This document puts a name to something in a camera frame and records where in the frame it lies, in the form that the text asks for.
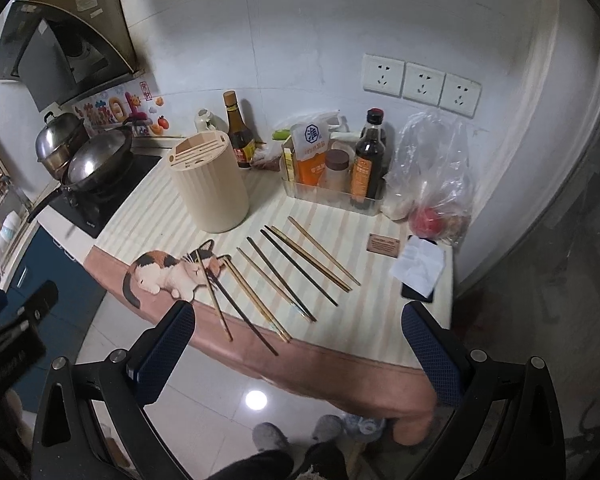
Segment black chopstick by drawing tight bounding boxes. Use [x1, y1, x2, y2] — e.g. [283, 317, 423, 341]
[260, 229, 339, 308]
[206, 270, 279, 356]

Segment light wooden chopstick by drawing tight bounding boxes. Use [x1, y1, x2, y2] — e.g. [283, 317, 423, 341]
[195, 249, 234, 342]
[237, 247, 315, 322]

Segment light brown chopstick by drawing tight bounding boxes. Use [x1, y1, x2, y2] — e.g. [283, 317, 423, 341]
[287, 216, 362, 286]

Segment brown gold-banded chopstick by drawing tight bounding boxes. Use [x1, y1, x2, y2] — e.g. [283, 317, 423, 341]
[265, 226, 352, 292]

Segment blue kitchen cabinet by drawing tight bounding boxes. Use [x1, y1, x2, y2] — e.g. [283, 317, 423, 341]
[0, 224, 107, 411]

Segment white paper tissue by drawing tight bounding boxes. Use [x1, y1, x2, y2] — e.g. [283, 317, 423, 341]
[389, 234, 447, 296]

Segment grey slipper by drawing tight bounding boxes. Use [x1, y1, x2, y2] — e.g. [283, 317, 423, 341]
[311, 414, 343, 443]
[252, 422, 290, 454]

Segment brown label card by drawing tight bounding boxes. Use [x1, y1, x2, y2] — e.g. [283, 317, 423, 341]
[366, 233, 401, 258]

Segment light bamboo chopstick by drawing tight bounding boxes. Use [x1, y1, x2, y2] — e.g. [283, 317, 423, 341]
[222, 257, 291, 342]
[225, 254, 293, 342]

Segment cat print table mat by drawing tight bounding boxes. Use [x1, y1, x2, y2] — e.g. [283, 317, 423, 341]
[84, 162, 437, 445]

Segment black gas stove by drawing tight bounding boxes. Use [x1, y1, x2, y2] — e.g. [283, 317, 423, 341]
[50, 154, 160, 238]

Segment red tomato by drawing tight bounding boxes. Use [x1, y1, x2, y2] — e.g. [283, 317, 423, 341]
[410, 207, 446, 240]

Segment dark brown chopstick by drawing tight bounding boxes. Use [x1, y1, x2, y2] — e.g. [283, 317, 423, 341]
[246, 236, 317, 323]

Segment clear plastic bag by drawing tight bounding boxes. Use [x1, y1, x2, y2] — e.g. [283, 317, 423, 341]
[380, 108, 476, 247]

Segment black wok pan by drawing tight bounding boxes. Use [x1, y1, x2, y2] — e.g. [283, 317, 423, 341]
[27, 126, 133, 223]

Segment steel lidded pot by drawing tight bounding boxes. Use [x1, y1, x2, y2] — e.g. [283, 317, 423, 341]
[35, 112, 88, 178]

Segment dark soy sauce bottle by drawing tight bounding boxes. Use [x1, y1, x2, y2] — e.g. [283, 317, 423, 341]
[350, 107, 386, 209]

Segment beige cylindrical utensil holder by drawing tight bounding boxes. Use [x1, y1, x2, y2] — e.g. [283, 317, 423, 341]
[168, 130, 249, 233]

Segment clear plastic organizer tray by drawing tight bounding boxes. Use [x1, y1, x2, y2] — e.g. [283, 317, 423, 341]
[279, 155, 385, 216]

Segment brown-lidded spice jar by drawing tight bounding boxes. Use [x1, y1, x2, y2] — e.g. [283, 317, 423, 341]
[324, 150, 350, 192]

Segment brown vinegar bottle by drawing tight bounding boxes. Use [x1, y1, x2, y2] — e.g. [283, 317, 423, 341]
[223, 90, 256, 168]

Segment white ceramic jar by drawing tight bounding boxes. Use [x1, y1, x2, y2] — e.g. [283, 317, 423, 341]
[194, 108, 228, 132]

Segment yellow seasoning box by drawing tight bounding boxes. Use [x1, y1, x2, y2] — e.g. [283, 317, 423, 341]
[283, 136, 296, 182]

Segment orange seasoning bag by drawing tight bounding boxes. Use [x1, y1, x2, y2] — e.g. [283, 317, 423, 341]
[290, 117, 329, 186]

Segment black range hood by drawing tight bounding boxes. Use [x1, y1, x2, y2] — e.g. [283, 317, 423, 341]
[0, 0, 138, 110]

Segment colourful wall stickers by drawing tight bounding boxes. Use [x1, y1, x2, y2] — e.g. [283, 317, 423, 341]
[71, 78, 174, 138]

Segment white wall socket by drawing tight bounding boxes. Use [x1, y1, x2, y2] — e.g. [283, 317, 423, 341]
[439, 73, 482, 118]
[402, 63, 445, 106]
[362, 53, 405, 98]

